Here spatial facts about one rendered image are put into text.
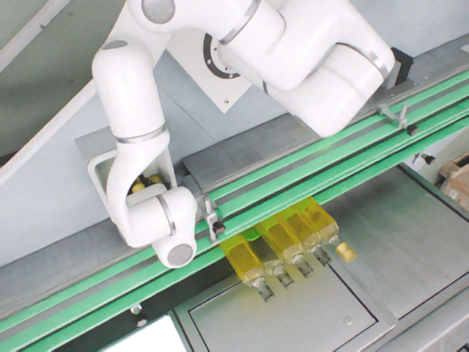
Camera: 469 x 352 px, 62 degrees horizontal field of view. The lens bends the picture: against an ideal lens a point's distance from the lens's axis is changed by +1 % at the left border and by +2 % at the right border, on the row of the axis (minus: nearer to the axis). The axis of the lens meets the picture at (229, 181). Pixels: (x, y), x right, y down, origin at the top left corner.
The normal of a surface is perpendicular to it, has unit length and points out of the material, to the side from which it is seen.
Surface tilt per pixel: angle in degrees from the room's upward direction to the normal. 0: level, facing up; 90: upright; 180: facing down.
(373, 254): 91
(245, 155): 90
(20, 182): 0
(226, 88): 4
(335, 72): 80
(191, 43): 4
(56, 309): 90
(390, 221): 90
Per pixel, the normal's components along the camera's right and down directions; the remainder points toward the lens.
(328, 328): -0.06, -0.66
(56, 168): 0.50, 0.62
